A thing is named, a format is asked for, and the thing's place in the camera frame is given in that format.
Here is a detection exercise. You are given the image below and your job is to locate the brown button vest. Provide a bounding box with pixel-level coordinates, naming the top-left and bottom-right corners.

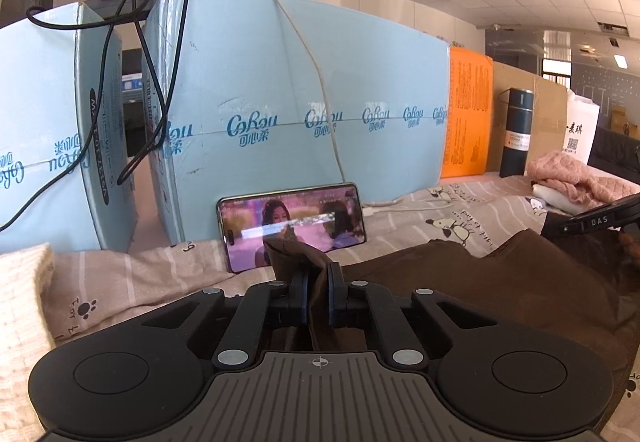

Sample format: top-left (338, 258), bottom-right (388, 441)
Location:
top-left (271, 230), bottom-right (639, 407)

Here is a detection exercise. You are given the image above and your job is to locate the pink knitted sweater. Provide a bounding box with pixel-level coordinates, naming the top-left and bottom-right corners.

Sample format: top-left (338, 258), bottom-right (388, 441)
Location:
top-left (526, 150), bottom-right (639, 209)

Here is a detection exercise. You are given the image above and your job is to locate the smartphone playing video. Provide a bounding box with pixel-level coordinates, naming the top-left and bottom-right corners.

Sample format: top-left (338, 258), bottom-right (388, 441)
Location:
top-left (216, 183), bottom-right (367, 273)

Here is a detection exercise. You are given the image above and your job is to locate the brown cardboard box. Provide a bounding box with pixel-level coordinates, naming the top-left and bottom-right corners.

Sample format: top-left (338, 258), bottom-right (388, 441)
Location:
top-left (486, 62), bottom-right (567, 171)

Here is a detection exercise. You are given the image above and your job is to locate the dark blue vacuum bottle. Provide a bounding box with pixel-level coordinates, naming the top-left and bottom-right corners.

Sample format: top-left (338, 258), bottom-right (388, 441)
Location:
top-left (499, 88), bottom-right (534, 178)

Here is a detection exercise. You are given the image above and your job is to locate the orange cardboard box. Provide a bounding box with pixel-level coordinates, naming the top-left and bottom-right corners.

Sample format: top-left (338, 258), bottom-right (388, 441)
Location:
top-left (442, 46), bottom-right (494, 179)

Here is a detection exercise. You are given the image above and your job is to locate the large light blue box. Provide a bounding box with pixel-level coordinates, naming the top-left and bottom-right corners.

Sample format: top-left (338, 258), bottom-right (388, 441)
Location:
top-left (143, 0), bottom-right (450, 244)

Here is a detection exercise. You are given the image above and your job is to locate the cream knitted sweater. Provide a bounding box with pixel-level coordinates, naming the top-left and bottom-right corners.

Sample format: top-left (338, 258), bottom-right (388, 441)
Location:
top-left (1, 244), bottom-right (54, 441)

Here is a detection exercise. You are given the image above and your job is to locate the black power cable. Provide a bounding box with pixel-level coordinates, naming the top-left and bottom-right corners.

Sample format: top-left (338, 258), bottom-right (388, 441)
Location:
top-left (0, 0), bottom-right (241, 233)

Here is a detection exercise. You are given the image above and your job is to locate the white charging cable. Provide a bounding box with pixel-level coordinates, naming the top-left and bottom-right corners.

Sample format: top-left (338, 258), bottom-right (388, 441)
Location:
top-left (121, 0), bottom-right (452, 214)

